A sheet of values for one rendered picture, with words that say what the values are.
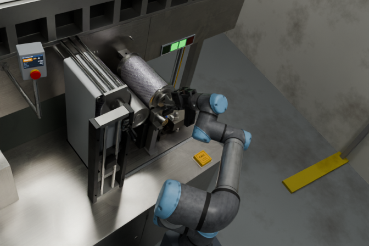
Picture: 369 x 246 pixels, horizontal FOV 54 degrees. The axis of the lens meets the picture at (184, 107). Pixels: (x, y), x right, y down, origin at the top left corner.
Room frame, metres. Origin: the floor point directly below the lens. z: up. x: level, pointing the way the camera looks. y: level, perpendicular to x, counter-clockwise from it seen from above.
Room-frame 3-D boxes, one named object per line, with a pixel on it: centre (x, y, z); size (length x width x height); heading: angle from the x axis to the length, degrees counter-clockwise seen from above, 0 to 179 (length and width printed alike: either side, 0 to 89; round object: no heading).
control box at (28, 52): (0.74, 0.47, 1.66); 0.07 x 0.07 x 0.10; 40
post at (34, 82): (0.74, 0.47, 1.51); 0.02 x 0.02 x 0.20
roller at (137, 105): (1.14, 0.29, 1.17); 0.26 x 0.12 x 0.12; 53
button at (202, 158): (1.15, -0.17, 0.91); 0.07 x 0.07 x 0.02; 53
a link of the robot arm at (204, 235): (0.71, -0.21, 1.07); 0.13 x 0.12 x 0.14; 87
